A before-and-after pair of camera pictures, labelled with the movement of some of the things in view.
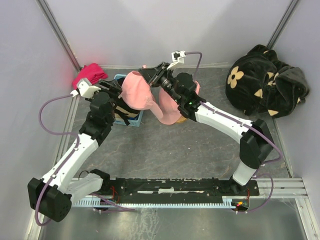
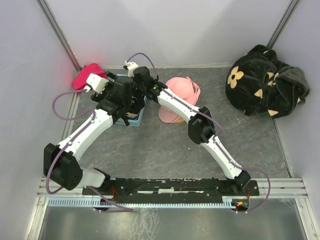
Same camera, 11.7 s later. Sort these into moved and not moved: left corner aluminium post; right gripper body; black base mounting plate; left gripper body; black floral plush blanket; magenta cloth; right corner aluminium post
Moved: left gripper body; right gripper body
Not moved: black base mounting plate; left corner aluminium post; black floral plush blanket; magenta cloth; right corner aluminium post
